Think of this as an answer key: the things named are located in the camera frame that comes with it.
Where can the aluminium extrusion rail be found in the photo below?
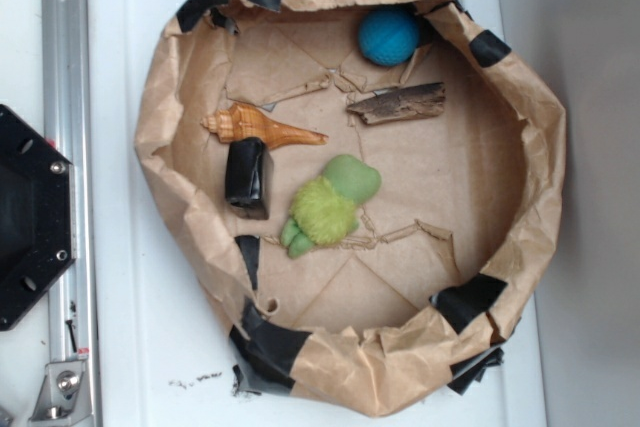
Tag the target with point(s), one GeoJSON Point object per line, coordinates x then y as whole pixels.
{"type": "Point", "coordinates": [73, 328]}

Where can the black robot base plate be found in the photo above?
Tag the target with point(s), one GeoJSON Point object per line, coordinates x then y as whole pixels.
{"type": "Point", "coordinates": [36, 217]}

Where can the white plastic tray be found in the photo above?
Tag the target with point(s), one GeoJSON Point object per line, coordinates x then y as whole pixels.
{"type": "Point", "coordinates": [164, 360]}

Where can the brown wood bark piece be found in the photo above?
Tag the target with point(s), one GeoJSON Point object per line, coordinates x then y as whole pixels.
{"type": "Point", "coordinates": [419, 102]}

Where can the green fuzzy plush toy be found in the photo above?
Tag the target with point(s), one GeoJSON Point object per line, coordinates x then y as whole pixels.
{"type": "Point", "coordinates": [323, 210]}

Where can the orange conch seashell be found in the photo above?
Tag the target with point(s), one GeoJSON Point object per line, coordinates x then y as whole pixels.
{"type": "Point", "coordinates": [242, 121]}

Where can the metal corner bracket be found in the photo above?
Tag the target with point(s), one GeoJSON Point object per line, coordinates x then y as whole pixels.
{"type": "Point", "coordinates": [64, 397]}

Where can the brown paper bag basin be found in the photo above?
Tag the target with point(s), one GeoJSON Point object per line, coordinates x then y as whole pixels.
{"type": "Point", "coordinates": [446, 254]}

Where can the black tape-wrapped block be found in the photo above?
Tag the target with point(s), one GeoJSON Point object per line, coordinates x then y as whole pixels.
{"type": "Point", "coordinates": [248, 179]}

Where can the blue ball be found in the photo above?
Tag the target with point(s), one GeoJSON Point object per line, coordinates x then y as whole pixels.
{"type": "Point", "coordinates": [388, 37]}

